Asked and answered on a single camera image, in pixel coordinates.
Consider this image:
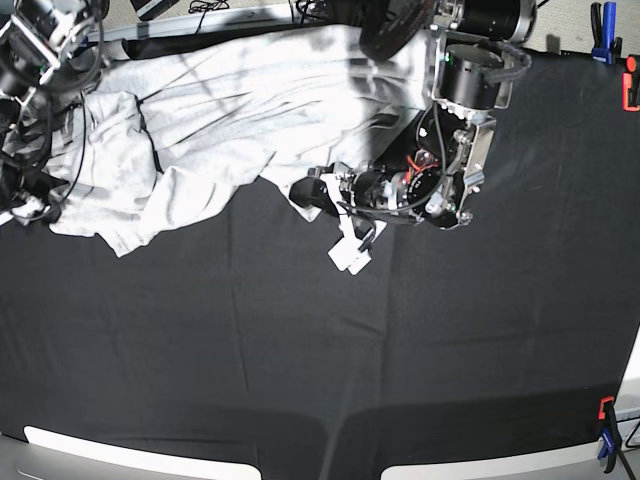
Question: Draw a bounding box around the black red cable bundle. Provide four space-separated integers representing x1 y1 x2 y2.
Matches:
355 0 436 60

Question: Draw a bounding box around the black table cloth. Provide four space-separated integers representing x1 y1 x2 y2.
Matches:
1 55 639 479

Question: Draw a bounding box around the blue clamp far-right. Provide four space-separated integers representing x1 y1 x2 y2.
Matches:
590 1 622 65

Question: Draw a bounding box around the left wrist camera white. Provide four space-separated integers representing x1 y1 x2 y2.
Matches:
328 237 371 275

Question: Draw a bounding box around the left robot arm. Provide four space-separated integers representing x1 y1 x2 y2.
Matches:
289 1 537 240

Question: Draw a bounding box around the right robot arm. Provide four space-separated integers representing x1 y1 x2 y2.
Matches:
1 1 110 214

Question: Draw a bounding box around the aluminium frame rail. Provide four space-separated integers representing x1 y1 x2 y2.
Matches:
104 4 294 41

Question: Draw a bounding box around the red blue clamp near-right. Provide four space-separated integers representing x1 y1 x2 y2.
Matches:
597 396 620 474

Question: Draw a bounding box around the white Hugging Face t-shirt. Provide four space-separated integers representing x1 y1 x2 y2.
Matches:
0 23 441 259

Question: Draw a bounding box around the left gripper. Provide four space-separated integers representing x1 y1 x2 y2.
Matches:
289 162 386 240

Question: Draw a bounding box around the red black clamp far-right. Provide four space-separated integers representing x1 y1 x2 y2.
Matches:
622 55 639 112

